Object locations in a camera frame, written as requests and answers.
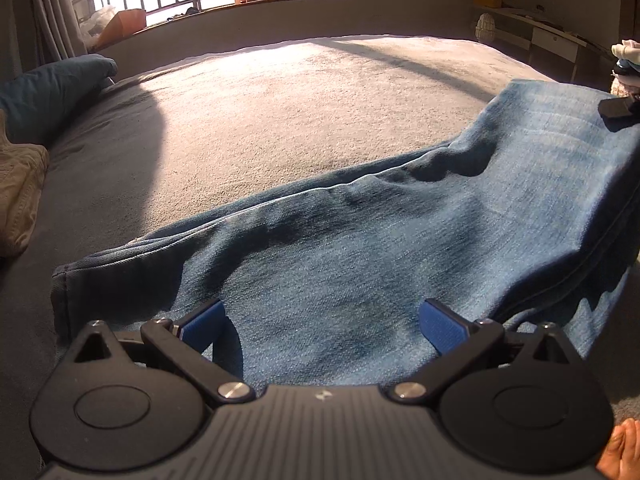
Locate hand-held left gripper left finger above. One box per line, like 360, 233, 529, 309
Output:
59, 298, 257, 405

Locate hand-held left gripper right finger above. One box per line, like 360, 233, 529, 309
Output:
382, 298, 588, 405

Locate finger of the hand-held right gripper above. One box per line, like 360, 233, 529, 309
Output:
598, 94, 640, 122

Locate blue denim jeans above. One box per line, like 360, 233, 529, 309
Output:
50, 79, 640, 388

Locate blue folded garment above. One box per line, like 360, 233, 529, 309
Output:
612, 59, 640, 86

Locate white desk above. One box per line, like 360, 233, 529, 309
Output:
472, 5, 608, 83

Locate white ribbed ornament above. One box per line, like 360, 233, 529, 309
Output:
475, 12, 498, 43

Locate grey blanket bed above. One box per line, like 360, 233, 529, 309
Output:
0, 35, 640, 480

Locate person's bare foot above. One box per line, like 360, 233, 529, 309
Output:
597, 419, 640, 480

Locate beige pants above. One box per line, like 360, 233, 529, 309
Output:
0, 110, 51, 257

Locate blue pillow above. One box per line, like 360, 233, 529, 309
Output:
0, 54, 118, 147

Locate orange bag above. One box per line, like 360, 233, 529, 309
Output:
94, 8, 147, 50

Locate white plastic bag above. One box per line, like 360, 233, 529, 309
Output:
80, 5, 118, 46

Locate beige curtain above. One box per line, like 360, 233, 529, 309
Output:
20, 0, 91, 61

